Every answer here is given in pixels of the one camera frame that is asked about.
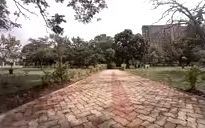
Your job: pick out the wood of green trees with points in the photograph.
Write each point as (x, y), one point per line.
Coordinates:
(130, 46)

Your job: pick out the red brick path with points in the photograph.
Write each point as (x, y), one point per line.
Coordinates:
(113, 100)

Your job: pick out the green grass lawn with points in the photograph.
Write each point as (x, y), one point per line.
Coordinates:
(26, 75)
(156, 73)

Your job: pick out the grey building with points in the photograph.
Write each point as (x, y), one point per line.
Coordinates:
(160, 33)

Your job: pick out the dark soil strip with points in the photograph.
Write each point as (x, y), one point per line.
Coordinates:
(16, 97)

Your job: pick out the overhanging leafy tree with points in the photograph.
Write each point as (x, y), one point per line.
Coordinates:
(0, 13)

